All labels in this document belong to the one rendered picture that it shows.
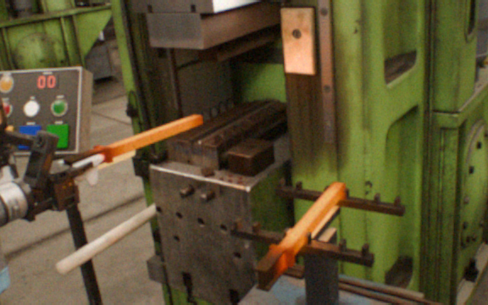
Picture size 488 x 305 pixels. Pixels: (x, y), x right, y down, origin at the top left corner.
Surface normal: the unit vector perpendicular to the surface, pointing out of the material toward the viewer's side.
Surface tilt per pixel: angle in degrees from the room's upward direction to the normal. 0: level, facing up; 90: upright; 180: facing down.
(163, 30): 90
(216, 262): 90
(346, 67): 90
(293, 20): 90
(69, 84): 60
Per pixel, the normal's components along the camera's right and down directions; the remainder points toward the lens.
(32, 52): 0.55, 0.21
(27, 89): -0.21, -0.13
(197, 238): -0.58, 0.36
